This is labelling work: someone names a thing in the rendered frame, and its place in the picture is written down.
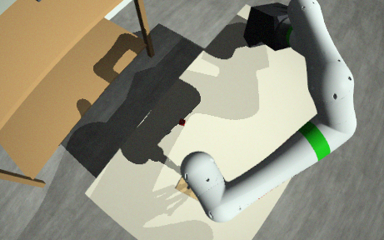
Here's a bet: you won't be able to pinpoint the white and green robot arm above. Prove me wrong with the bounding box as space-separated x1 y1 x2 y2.
181 0 357 223

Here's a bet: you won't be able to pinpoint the tan flat mat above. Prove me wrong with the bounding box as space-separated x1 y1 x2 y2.
176 178 198 200

